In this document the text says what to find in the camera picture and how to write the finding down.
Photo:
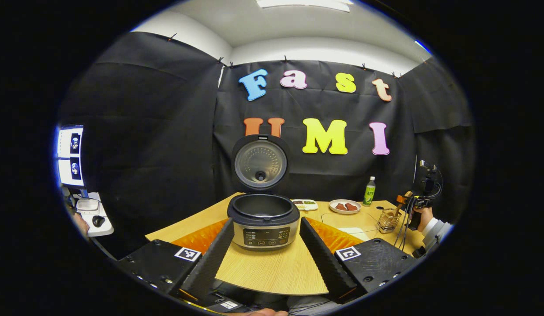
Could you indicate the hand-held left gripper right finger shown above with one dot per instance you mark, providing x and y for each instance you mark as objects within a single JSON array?
[{"x": 322, "y": 259}]

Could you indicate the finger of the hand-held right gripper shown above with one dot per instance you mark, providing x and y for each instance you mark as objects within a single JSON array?
[{"x": 401, "y": 199}]

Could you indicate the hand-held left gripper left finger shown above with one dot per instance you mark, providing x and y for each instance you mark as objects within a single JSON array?
[{"x": 210, "y": 259}]

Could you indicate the wooden spoon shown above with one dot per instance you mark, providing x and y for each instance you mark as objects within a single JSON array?
[{"x": 399, "y": 205}]

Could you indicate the black and silver rice cooker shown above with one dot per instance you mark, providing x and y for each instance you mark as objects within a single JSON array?
[{"x": 263, "y": 219}]

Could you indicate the green tea bottle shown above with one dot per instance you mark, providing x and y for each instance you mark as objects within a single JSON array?
[{"x": 369, "y": 193}]

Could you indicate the brown meat piece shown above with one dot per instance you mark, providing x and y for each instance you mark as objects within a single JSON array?
[
  {"x": 352, "y": 206},
  {"x": 340, "y": 206}
]

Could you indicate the round white plate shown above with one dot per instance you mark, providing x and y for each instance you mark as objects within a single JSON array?
[{"x": 344, "y": 210}]

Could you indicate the divided white grain dish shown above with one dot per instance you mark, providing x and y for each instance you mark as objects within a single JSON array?
[{"x": 304, "y": 204}]

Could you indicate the white side desk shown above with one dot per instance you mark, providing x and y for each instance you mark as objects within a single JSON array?
[{"x": 102, "y": 230}]

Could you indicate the black computer mouse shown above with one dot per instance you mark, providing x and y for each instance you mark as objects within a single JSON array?
[{"x": 98, "y": 220}]

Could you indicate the black backdrop cloth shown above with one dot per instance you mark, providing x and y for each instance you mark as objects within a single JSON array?
[{"x": 166, "y": 131}]

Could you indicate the computer monitor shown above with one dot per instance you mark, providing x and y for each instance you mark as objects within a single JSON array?
[{"x": 70, "y": 156}]

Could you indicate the large ceiling light panel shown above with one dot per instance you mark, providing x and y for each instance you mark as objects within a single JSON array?
[{"x": 304, "y": 4}]

